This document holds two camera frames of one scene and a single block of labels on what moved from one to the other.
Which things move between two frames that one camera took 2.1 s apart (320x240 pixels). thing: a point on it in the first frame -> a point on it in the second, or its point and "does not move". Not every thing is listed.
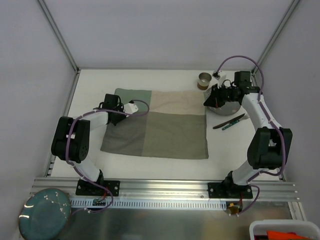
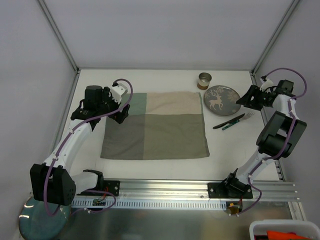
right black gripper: (216, 95) -> (255, 97)
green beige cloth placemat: (175, 125) does not move
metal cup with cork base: (203, 81) does not move
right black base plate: (229, 190) does not move
